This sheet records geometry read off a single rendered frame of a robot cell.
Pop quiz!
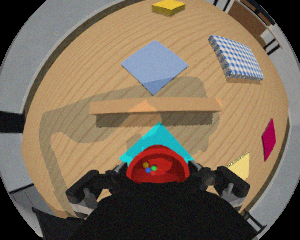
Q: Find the red cup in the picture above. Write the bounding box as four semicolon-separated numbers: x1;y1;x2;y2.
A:
126;144;190;184

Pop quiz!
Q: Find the pale yellow sticky-note pad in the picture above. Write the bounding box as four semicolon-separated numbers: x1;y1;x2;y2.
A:
226;152;249;180

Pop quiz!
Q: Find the dark red square coaster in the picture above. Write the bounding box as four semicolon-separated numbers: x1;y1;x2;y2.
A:
261;118;276;161

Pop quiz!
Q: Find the yellow sponge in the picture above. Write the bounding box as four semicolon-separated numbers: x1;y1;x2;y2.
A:
152;0;186;16

